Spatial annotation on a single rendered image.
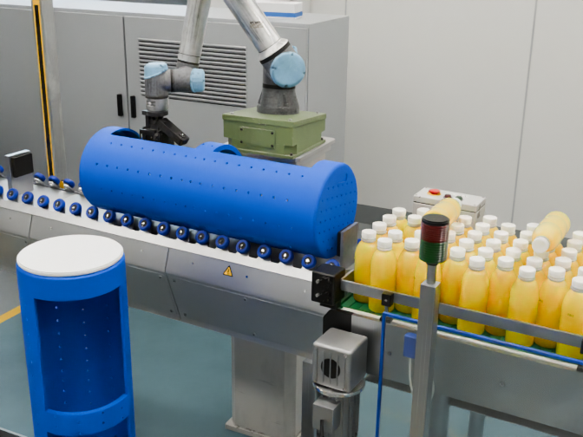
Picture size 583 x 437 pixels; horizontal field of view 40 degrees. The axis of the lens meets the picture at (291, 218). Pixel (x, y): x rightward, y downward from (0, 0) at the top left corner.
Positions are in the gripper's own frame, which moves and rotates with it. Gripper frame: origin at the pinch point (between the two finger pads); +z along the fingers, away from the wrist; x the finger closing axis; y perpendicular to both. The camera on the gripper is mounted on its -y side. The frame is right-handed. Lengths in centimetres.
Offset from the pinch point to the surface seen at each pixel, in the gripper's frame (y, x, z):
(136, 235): -1.0, 17.2, 17.7
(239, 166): -39.1, 14.5, -10.5
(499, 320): -122, 27, 13
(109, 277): -28, 60, 10
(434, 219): -109, 44, -16
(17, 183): 62, 8, 13
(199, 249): -25.6, 17.1, 17.4
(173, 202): -18.6, 19.9, 2.5
